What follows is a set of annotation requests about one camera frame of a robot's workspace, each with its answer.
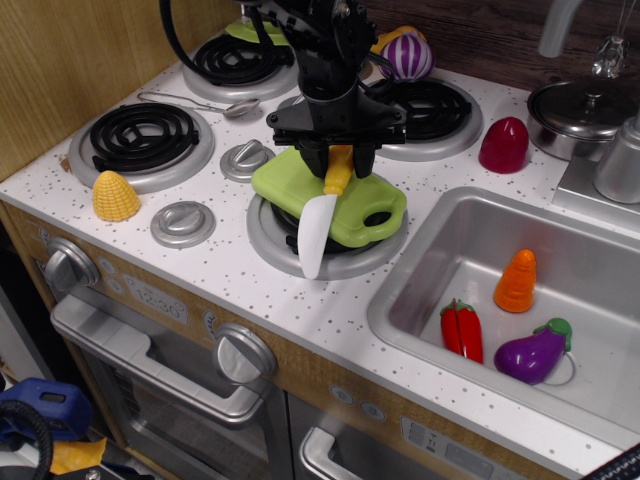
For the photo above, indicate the front right black burner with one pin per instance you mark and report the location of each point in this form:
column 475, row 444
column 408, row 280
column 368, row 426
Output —
column 268, row 239

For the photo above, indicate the clear hanging crystal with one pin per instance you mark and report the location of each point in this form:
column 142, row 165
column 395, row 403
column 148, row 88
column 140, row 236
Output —
column 609, row 59

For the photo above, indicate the dark red toy fruit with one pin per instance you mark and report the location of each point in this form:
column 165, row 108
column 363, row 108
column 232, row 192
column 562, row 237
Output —
column 504, row 147

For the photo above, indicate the black burner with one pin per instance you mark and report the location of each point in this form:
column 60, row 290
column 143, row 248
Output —
column 268, row 239
column 442, row 120
column 153, row 146
column 232, row 69

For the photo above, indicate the front left black burner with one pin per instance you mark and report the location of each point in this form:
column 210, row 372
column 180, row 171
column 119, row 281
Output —
column 153, row 146

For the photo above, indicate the yellow handled white toy knife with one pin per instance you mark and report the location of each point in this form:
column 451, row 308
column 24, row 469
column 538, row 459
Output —
column 317, row 213

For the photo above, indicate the silver oven dial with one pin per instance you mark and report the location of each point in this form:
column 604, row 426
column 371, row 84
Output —
column 241, row 356
column 69, row 266

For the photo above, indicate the yellow toy corn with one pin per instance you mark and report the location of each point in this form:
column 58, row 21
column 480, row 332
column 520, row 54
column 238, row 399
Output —
column 114, row 199

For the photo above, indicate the blue plastic object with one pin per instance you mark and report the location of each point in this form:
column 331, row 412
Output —
column 65, row 410

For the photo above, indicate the back left black burner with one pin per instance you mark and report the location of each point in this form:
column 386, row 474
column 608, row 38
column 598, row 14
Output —
column 232, row 69

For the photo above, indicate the red toy pepper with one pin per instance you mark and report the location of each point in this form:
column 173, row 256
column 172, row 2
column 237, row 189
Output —
column 461, row 330

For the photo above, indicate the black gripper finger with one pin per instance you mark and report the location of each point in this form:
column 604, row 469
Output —
column 363, row 159
column 316, row 159

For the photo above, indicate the back right black burner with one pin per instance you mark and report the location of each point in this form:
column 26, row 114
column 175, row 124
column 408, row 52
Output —
column 442, row 120

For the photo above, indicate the purple toy eggplant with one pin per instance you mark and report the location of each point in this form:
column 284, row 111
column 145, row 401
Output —
column 532, row 359

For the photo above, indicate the orange toy carrot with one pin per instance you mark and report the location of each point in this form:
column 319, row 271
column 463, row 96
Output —
column 515, row 289

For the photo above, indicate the silver sink basin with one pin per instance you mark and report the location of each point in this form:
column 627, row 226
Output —
column 587, row 275

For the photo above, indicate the steel pot with lid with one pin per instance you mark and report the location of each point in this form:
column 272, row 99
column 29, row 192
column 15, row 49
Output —
column 577, row 119

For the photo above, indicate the green cutting board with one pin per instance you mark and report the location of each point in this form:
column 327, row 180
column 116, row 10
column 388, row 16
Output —
column 369, row 210

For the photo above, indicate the silver metal spoon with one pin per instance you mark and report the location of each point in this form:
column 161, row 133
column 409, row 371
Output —
column 234, row 110

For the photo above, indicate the green plastic plate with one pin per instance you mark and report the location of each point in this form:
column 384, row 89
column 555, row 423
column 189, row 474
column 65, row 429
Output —
column 244, row 30

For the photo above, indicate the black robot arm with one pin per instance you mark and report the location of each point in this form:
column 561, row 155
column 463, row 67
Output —
column 330, row 41

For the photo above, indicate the purple striped toy onion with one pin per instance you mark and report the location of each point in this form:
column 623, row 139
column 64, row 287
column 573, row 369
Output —
column 408, row 54

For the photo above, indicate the silver faucet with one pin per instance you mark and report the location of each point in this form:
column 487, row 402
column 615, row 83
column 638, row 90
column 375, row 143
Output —
column 557, row 27

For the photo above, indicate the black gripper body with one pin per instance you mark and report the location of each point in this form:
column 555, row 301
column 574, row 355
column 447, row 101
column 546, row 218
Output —
column 336, row 107

